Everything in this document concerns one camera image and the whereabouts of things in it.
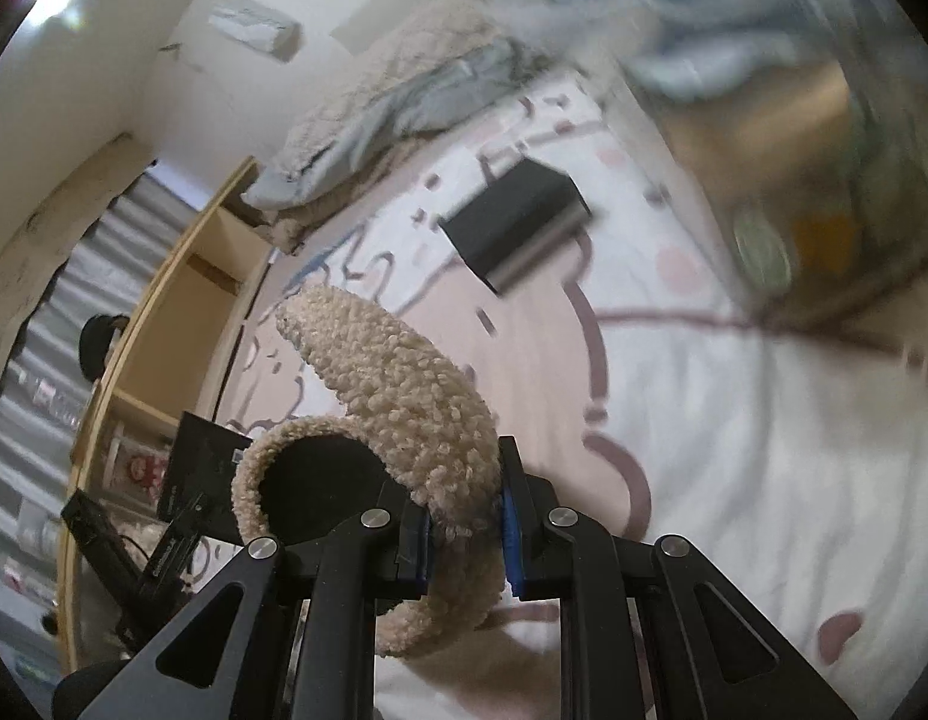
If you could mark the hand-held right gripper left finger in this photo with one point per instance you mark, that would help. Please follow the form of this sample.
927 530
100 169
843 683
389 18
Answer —
419 547

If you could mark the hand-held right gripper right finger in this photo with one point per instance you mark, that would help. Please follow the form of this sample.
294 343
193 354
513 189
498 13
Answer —
512 540

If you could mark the beige fleece slipper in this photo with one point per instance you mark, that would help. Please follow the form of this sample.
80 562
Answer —
404 390

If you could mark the clear plastic storage box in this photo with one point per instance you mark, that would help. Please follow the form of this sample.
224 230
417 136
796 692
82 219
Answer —
846 165

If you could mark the red white figurine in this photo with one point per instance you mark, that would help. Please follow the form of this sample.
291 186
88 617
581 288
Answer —
140 471

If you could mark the grey curtain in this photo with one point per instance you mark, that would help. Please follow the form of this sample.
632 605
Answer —
51 390

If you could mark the dark round object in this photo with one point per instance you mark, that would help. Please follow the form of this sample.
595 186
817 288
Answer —
104 345

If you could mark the wooden headboard shelf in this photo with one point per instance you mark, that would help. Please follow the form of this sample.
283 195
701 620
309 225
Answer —
179 330

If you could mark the black box with silver side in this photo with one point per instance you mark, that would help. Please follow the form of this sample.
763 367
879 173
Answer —
509 217

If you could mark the grey quilted duvet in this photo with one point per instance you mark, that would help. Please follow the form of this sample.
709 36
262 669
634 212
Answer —
374 127

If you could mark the cardboard box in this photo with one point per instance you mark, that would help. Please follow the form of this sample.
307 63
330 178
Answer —
756 120

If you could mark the white bed headboard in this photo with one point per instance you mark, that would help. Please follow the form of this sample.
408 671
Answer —
389 19

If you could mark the light blue cloth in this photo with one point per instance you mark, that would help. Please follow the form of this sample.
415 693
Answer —
711 22

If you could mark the white wall air conditioner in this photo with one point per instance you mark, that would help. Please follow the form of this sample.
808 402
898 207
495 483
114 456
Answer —
254 24

